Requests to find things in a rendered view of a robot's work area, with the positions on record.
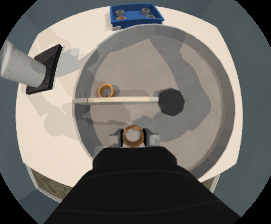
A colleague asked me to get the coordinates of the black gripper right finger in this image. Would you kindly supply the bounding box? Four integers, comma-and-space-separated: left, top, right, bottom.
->
143, 128, 160, 147

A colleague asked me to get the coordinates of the blue crate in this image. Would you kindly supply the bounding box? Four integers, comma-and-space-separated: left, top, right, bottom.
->
110, 3, 165, 31

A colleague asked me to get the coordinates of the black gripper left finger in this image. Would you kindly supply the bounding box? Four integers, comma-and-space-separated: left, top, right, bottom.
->
108, 129, 124, 148

